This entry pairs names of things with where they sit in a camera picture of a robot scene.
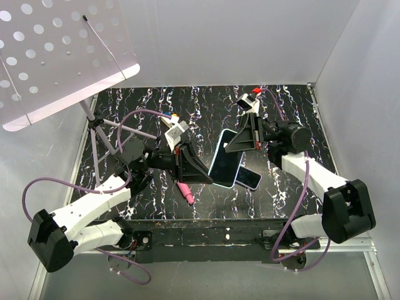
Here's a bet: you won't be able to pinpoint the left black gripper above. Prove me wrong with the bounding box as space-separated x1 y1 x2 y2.
144 141 215 184

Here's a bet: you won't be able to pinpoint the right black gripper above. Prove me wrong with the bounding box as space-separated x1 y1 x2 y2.
221 112 289 153

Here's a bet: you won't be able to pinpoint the phone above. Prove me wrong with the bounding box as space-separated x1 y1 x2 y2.
235 166 263 191
208 129 243 189

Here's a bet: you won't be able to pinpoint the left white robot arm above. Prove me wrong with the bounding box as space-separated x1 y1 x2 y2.
27 137 213 273

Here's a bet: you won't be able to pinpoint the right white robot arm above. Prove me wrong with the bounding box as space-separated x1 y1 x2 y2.
226 112 376 249

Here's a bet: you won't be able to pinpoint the phone in purple case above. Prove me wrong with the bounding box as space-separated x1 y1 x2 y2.
235 166 263 191

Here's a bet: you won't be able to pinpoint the pink marker pen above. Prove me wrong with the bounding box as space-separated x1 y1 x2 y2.
177 182 194 205

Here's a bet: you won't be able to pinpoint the white blue yellow toy blocks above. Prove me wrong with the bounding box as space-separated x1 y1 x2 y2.
167 114 179 124

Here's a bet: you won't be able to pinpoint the perforated white music stand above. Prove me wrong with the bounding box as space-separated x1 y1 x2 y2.
1 1 143 183

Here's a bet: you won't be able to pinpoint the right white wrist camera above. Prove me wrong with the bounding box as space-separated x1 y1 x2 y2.
236 88 262 114

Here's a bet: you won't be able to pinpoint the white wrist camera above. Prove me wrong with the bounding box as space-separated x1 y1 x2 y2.
164 121 189 153
236 88 262 114

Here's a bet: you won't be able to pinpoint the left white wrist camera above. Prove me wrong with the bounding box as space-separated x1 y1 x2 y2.
164 121 189 153

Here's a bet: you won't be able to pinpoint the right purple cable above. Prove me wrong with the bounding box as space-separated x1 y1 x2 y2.
261 88 331 272

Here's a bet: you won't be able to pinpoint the purple cable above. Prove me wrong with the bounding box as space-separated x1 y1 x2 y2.
261 88 331 272
21 109 171 286

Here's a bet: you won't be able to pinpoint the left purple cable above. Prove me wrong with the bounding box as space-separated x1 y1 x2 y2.
21 109 171 286

